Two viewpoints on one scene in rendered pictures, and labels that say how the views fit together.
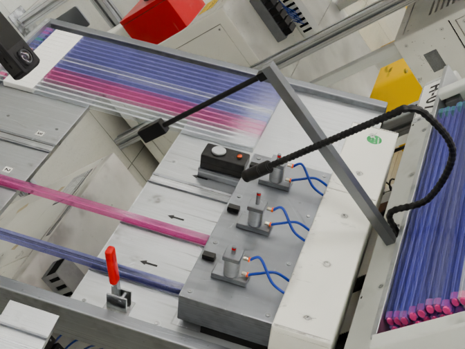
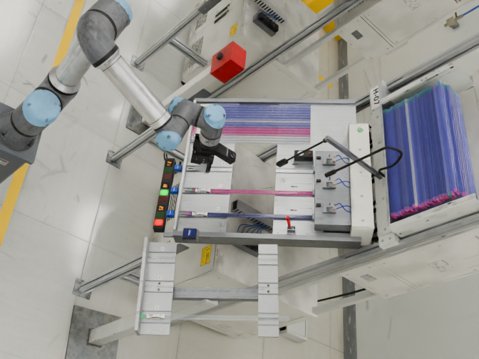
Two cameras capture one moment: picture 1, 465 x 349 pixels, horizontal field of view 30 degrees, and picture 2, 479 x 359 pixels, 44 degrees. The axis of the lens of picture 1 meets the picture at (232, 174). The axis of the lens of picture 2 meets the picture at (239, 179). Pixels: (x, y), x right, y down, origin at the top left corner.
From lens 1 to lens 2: 115 cm
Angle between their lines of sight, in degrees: 17
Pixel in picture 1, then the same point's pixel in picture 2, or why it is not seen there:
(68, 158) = not seen: hidden behind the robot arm
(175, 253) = (301, 202)
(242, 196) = (318, 173)
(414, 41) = (345, 28)
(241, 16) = (252, 33)
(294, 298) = (355, 214)
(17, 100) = not seen: hidden behind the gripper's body
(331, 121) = (335, 117)
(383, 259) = (380, 186)
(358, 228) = (367, 176)
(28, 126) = (217, 161)
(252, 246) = (331, 195)
